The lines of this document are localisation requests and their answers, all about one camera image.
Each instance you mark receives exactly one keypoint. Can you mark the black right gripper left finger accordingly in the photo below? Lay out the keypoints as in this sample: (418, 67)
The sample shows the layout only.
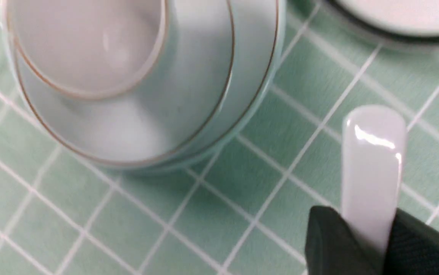
(332, 249)

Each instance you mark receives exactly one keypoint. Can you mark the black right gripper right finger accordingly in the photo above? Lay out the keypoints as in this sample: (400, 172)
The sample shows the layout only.
(413, 247)

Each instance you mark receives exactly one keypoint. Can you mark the plain white ceramic spoon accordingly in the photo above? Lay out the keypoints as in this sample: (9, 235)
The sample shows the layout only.
(374, 145)

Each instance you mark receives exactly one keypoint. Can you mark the pale blue bowl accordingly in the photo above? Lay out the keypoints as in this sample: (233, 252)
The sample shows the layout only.
(189, 95)

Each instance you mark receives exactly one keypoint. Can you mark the pale blue cup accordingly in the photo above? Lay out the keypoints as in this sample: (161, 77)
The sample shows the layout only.
(89, 49)

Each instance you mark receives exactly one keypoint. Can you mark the illustrated black-rimmed plate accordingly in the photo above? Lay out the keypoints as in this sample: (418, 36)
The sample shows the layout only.
(397, 23)

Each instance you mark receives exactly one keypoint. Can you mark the pale blue plate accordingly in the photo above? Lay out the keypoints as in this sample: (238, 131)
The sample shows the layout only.
(257, 57)

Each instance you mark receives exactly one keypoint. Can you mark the green checkered tablecloth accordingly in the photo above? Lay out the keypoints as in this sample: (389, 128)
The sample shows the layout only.
(243, 211)

